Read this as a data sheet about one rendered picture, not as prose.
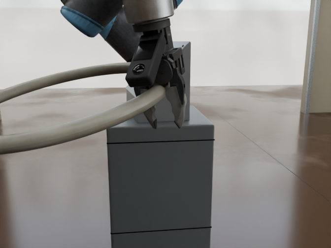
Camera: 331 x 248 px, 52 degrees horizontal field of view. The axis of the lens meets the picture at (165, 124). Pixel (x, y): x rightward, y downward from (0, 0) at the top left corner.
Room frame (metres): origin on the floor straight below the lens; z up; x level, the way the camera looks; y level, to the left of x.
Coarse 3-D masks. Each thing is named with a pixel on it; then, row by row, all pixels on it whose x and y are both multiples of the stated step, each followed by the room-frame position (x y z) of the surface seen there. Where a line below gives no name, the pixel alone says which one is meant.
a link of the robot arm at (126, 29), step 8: (120, 16) 1.30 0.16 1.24; (112, 24) 1.29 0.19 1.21; (120, 24) 1.30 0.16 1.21; (128, 24) 1.30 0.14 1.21; (104, 32) 1.31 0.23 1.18; (112, 32) 1.30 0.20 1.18; (120, 32) 1.30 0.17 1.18; (128, 32) 1.30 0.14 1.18; (136, 32) 1.31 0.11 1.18; (104, 40) 1.35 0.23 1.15; (112, 40) 1.32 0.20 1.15; (120, 40) 1.31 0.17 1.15; (128, 40) 1.31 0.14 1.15; (136, 40) 1.31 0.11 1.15; (120, 48) 1.32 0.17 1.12; (128, 48) 1.31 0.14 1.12; (128, 56) 1.33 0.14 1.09
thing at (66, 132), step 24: (72, 72) 0.96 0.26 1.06; (96, 72) 0.95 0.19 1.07; (120, 72) 0.93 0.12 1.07; (0, 96) 0.85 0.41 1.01; (144, 96) 0.60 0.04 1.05; (96, 120) 0.53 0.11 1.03; (120, 120) 0.55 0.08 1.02; (0, 144) 0.51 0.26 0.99; (24, 144) 0.50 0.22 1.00; (48, 144) 0.51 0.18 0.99
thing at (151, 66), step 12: (144, 36) 0.65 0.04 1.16; (156, 36) 0.64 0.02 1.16; (144, 48) 0.62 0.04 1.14; (156, 48) 0.61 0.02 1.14; (132, 60) 0.61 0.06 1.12; (144, 60) 0.60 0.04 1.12; (156, 60) 0.60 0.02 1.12; (132, 72) 0.58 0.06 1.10; (144, 72) 0.57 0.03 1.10; (156, 72) 0.59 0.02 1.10; (132, 84) 0.58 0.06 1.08; (144, 84) 0.57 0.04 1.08
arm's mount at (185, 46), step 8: (184, 48) 1.29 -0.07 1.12; (184, 56) 1.29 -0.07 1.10; (184, 64) 1.29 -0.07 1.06; (184, 80) 1.29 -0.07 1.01; (128, 88) 1.47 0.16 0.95; (128, 96) 1.47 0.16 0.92; (160, 104) 1.27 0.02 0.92; (168, 104) 1.28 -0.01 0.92; (160, 112) 1.27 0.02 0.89; (168, 112) 1.28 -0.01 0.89; (136, 120) 1.25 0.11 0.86; (144, 120) 1.25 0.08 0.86; (160, 120) 1.27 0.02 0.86; (168, 120) 1.28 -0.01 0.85; (184, 120) 1.29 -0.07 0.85
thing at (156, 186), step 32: (128, 128) 1.19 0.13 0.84; (160, 128) 1.21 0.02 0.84; (192, 128) 1.22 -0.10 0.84; (128, 160) 1.19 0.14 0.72; (160, 160) 1.21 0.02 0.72; (192, 160) 1.22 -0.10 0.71; (128, 192) 1.19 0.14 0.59; (160, 192) 1.21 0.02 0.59; (192, 192) 1.22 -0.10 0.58; (128, 224) 1.19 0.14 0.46; (160, 224) 1.21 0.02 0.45; (192, 224) 1.22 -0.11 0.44
